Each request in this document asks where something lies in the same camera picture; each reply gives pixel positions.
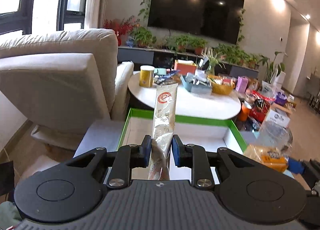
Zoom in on green cardboard box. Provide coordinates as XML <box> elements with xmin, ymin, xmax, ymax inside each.
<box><xmin>117</xmin><ymin>108</ymin><xmax>249</xmax><ymax>180</ymax></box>

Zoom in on dark tv cabinet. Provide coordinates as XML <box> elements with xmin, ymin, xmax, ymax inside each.
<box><xmin>117</xmin><ymin>46</ymin><xmax>259</xmax><ymax>79</ymax></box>

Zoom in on beige sofa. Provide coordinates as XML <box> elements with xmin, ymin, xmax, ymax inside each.
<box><xmin>1</xmin><ymin>29</ymin><xmax>134</xmax><ymax>150</ymax></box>

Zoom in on white round coffee table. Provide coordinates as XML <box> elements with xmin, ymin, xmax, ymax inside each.
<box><xmin>128</xmin><ymin>72</ymin><xmax>241</xmax><ymax>120</ymax></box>

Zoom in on red flower arrangement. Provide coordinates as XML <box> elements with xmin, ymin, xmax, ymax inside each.
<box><xmin>103</xmin><ymin>16</ymin><xmax>140</xmax><ymax>46</ymax></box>

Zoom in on yellow sachima cake packet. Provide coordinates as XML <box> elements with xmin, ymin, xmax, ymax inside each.
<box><xmin>243</xmin><ymin>144</ymin><xmax>288</xmax><ymax>173</ymax></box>

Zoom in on white blue carton box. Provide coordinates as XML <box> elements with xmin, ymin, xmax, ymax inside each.
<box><xmin>264</xmin><ymin>108</ymin><xmax>291</xmax><ymax>128</ymax></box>

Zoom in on clear glass mug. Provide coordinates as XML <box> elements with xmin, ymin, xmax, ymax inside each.
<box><xmin>257</xmin><ymin>121</ymin><xmax>293</xmax><ymax>154</ymax></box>

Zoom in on yellow tin can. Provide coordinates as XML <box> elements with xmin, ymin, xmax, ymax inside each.
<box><xmin>139</xmin><ymin>65</ymin><xmax>155</xmax><ymax>88</ymax></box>

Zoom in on yellow woven basket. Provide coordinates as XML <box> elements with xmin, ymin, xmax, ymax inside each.
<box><xmin>208</xmin><ymin>75</ymin><xmax>235</xmax><ymax>95</ymax></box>

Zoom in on long cream snack stick packet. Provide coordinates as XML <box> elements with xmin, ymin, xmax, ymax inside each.
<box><xmin>148</xmin><ymin>84</ymin><xmax>178</xmax><ymax>181</ymax></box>

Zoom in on orange box on cabinet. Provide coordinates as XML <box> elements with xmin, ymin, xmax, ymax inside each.
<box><xmin>174</xmin><ymin>60</ymin><xmax>197</xmax><ymax>75</ymax></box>

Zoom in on black wall television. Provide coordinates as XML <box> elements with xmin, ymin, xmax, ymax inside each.
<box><xmin>145</xmin><ymin>0</ymin><xmax>245</xmax><ymax>44</ymax></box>

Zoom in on blue plastic tray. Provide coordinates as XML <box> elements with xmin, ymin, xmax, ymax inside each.
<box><xmin>180</xmin><ymin>75</ymin><xmax>212</xmax><ymax>95</ymax></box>

